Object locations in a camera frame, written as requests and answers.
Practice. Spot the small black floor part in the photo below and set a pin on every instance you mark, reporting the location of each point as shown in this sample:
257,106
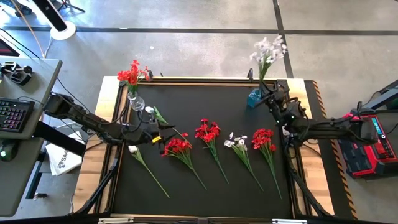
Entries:
40,195

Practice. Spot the small black clamp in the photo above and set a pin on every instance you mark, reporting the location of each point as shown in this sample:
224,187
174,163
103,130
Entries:
151,75
250,75

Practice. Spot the black clamp device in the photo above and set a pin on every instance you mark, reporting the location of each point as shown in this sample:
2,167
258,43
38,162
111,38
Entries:
20,76

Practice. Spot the grey desk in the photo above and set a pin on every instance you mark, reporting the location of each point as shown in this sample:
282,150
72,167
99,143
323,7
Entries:
31,90

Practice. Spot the black diagonal frame strut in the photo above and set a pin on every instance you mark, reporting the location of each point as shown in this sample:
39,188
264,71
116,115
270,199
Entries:
306,193
102,183

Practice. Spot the dark monitor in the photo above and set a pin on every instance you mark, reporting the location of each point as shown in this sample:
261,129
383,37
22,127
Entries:
6,49

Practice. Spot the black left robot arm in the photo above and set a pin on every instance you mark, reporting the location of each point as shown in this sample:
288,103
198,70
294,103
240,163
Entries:
93,123

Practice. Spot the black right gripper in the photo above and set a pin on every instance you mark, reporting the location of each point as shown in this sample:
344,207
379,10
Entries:
284,104

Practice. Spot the black slanted bar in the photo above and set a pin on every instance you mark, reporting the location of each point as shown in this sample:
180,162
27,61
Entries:
68,145

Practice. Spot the white artificial flower bunch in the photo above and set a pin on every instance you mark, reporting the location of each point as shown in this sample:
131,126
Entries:
267,53
240,143

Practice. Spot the black computer mouse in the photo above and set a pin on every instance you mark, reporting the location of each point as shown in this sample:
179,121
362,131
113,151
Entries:
7,151

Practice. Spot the red artificial flower bunch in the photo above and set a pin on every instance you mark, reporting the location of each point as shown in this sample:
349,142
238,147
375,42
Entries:
207,132
178,147
132,76
261,138

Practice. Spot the black backlit keyboard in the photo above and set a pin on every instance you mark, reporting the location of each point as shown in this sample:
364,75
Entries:
14,115

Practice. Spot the clear glass vase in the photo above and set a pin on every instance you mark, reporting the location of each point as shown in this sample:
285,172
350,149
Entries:
136,103

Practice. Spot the silver metal bracket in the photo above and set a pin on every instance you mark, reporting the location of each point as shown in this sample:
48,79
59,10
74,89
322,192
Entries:
289,221
115,221

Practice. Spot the black table mat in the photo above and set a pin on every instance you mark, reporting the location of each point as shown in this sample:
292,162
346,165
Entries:
186,199

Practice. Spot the grey cart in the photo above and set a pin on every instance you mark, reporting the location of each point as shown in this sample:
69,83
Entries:
388,93

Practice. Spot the red and black tool box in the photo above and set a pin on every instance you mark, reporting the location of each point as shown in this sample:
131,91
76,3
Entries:
373,155

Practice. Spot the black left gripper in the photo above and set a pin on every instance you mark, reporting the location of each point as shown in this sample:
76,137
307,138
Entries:
150,133

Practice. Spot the black tripod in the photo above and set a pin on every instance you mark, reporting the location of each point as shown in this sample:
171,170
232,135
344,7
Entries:
66,3

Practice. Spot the blue glass vase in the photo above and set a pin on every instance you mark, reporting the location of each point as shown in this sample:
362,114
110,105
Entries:
253,99

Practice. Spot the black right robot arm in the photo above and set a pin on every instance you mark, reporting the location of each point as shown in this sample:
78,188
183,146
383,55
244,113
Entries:
326,130

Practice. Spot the floor lamp with white base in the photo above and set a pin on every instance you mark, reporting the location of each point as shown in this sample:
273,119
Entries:
63,32

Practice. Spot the black hazard-striped strip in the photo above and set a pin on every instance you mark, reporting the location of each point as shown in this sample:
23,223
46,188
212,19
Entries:
314,99

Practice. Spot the white artificial tulip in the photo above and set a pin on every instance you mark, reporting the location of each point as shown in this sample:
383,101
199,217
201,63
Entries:
150,109
132,148

